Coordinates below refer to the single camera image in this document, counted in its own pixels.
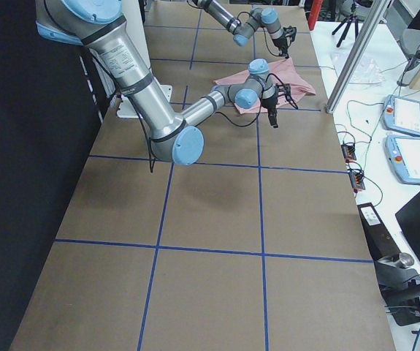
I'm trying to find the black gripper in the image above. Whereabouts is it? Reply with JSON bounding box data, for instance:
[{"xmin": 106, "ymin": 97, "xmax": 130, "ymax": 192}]
[
  {"xmin": 261, "ymin": 83, "xmax": 291, "ymax": 128},
  {"xmin": 271, "ymin": 26, "xmax": 297, "ymax": 59}
]

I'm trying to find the pink Snoopy t-shirt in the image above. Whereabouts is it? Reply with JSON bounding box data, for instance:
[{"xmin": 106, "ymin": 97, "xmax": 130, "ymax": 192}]
[{"xmin": 214, "ymin": 58, "xmax": 316, "ymax": 102}]

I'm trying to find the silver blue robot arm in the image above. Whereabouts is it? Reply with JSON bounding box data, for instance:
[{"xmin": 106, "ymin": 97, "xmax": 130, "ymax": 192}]
[
  {"xmin": 189, "ymin": 0, "xmax": 297, "ymax": 59},
  {"xmin": 35, "ymin": 1, "xmax": 293, "ymax": 165}
]

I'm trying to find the red fire extinguisher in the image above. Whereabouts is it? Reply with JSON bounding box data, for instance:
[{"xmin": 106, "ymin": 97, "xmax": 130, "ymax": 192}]
[{"xmin": 308, "ymin": 0, "xmax": 324, "ymax": 31}]

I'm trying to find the upper orange connector block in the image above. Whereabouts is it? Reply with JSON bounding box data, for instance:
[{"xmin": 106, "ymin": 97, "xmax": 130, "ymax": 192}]
[{"xmin": 341, "ymin": 143, "xmax": 356, "ymax": 163}]

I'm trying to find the orange connector block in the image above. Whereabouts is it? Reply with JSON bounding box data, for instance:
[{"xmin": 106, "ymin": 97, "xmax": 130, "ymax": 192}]
[
  {"xmin": 341, "ymin": 143, "xmax": 356, "ymax": 163},
  {"xmin": 348, "ymin": 169, "xmax": 365, "ymax": 193}
]

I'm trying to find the clear plastic bag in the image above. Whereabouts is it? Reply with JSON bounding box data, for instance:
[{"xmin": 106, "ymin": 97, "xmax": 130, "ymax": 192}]
[{"xmin": 331, "ymin": 52, "xmax": 385, "ymax": 85}]

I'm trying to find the lower orange connector block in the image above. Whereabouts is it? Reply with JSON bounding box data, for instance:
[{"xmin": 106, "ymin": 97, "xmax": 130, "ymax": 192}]
[{"xmin": 348, "ymin": 169, "xmax": 365, "ymax": 193}]

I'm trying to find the upper teach pendant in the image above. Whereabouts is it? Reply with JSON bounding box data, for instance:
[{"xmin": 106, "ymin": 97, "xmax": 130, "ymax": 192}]
[{"xmin": 381, "ymin": 94, "xmax": 420, "ymax": 137}]

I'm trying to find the teach pendant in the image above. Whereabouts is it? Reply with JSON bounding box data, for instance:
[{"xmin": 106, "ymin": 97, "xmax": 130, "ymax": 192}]
[
  {"xmin": 381, "ymin": 94, "xmax": 420, "ymax": 137},
  {"xmin": 385, "ymin": 135, "xmax": 420, "ymax": 185}
]

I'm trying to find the lower teach pendant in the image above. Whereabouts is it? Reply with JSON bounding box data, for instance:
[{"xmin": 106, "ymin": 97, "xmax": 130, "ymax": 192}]
[{"xmin": 385, "ymin": 135, "xmax": 420, "ymax": 185}]

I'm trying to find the black power box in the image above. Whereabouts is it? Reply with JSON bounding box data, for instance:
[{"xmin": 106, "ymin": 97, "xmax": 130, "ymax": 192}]
[{"xmin": 357, "ymin": 203, "xmax": 400, "ymax": 261}]

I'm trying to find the black camera tripod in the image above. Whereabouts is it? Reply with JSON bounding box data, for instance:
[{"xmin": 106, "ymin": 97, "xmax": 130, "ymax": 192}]
[{"xmin": 332, "ymin": 1, "xmax": 359, "ymax": 48}]

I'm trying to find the aluminium frame post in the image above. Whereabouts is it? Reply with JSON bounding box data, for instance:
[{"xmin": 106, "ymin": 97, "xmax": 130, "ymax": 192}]
[{"xmin": 326, "ymin": 1, "xmax": 389, "ymax": 114}]

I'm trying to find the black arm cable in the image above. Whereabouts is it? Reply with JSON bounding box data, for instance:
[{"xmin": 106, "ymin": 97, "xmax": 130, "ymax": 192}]
[{"xmin": 136, "ymin": 72, "xmax": 300, "ymax": 173}]

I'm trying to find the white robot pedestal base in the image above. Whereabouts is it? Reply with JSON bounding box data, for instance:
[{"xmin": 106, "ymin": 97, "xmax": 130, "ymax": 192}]
[{"xmin": 118, "ymin": 0, "xmax": 175, "ymax": 129}]

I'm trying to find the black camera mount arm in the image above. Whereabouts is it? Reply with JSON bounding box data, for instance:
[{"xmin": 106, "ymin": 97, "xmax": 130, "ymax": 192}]
[{"xmin": 374, "ymin": 255, "xmax": 420, "ymax": 326}]

